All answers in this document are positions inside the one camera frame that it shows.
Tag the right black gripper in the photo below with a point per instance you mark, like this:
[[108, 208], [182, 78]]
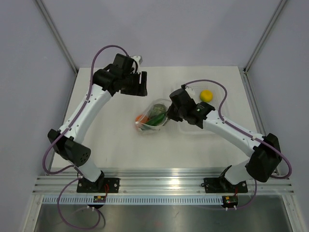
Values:
[[171, 114]]

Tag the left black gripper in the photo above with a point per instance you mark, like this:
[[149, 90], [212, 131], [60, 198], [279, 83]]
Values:
[[139, 89]]

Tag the green netted melon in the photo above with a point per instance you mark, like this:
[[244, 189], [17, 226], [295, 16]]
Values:
[[157, 109]]

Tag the green cucumber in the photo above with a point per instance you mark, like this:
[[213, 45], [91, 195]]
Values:
[[156, 121]]

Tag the orange fruit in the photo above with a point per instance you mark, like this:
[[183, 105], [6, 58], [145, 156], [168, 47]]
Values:
[[142, 119]]

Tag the clear zip top bag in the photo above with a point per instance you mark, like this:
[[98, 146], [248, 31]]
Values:
[[145, 129]]

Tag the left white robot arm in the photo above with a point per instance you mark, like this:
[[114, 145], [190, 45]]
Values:
[[67, 140]]

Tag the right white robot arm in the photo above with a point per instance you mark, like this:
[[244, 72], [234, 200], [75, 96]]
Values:
[[261, 150]]

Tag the yellow lemon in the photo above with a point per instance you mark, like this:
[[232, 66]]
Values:
[[206, 96]]

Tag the right small circuit board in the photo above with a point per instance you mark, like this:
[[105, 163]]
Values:
[[231, 201]]

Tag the small circuit board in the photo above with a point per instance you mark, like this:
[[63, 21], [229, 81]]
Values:
[[99, 199], [231, 201]]

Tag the left small circuit board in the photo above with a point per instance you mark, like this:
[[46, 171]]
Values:
[[99, 199]]

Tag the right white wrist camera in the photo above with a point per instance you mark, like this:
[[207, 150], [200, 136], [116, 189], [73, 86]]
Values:
[[190, 91]]

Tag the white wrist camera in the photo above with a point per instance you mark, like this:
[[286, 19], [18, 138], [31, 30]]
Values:
[[190, 91], [138, 59]]

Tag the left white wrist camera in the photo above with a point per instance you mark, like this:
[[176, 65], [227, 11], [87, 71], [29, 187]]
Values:
[[138, 59]]

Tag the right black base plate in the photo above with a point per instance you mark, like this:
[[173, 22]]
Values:
[[220, 185]]

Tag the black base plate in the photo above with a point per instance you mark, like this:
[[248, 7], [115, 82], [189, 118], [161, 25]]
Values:
[[220, 185], [109, 185]]

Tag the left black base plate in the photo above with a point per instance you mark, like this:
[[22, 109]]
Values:
[[109, 185]]

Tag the left aluminium frame post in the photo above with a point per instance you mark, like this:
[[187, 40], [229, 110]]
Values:
[[56, 35]]

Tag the aluminium frame post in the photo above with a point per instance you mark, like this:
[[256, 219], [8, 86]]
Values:
[[56, 35], [266, 33]]

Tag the aluminium rail front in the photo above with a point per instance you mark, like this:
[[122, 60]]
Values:
[[183, 181]]

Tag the right aluminium frame post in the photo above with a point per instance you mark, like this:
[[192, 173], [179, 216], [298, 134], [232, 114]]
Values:
[[266, 33]]

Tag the white slotted cable duct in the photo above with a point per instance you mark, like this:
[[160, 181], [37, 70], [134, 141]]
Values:
[[136, 200]]

